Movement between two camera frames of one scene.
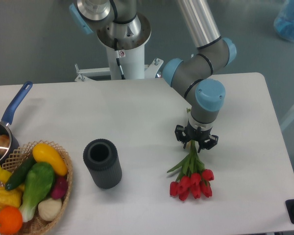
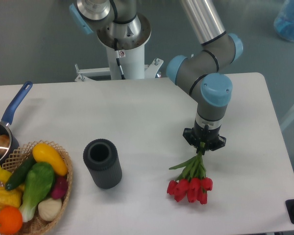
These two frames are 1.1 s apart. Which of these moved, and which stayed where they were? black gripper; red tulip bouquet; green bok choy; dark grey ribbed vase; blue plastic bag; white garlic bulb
Moved: black gripper; red tulip bouquet
Stayed: green bok choy; white garlic bulb; dark grey ribbed vase; blue plastic bag
